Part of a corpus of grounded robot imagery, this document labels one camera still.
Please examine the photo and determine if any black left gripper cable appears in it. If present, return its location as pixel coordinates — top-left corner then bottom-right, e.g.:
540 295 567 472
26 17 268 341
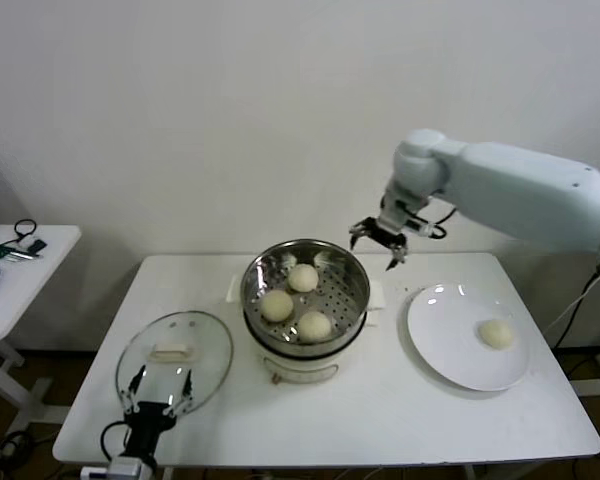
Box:
100 420 132 459

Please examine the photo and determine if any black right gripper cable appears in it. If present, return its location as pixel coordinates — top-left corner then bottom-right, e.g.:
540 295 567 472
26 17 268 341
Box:
427 204 459 241

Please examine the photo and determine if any perforated stainless steamer basket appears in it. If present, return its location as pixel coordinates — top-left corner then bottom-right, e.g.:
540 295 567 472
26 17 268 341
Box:
227 239 386 361

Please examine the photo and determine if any white side table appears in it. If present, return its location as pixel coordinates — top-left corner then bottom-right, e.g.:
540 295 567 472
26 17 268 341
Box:
0 224 84 436

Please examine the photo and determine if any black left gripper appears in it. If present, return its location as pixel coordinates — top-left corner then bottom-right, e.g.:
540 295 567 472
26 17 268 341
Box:
118 363 195 459

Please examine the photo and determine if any white steamed baozi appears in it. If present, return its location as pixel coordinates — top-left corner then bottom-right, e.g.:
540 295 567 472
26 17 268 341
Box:
297 310 333 344
477 318 516 351
286 263 320 294
260 289 295 323

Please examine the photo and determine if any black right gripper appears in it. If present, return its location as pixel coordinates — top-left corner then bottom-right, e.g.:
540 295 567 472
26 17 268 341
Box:
348 215 410 273

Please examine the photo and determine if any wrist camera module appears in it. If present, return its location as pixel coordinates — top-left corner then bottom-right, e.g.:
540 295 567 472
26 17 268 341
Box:
79 455 146 480
378 195 437 237

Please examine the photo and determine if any white wall cable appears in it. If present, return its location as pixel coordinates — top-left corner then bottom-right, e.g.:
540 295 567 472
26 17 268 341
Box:
544 284 597 332

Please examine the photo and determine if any white electric cooker base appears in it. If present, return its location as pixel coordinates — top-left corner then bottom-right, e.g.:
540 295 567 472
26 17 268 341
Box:
243 304 381 387

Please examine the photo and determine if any round glass pot lid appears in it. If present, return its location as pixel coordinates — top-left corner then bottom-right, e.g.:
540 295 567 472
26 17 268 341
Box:
115 310 235 420

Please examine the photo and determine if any round white plate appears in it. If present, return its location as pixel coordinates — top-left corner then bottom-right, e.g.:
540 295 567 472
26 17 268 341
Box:
406 283 531 392

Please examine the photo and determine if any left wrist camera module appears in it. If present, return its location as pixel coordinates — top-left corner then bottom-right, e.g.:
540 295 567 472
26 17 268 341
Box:
79 455 146 480

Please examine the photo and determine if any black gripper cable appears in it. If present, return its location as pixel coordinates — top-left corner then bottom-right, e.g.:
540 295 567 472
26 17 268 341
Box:
427 204 459 241
100 420 132 459

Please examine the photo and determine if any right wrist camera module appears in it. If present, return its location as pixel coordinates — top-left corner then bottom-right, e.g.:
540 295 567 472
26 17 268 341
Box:
378 195 437 237

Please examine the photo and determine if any black wall cable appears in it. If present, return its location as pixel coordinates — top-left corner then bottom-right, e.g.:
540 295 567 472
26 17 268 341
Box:
551 258 600 350

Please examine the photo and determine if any black floor cable coil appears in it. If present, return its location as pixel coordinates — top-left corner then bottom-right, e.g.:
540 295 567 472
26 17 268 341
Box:
0 429 37 471

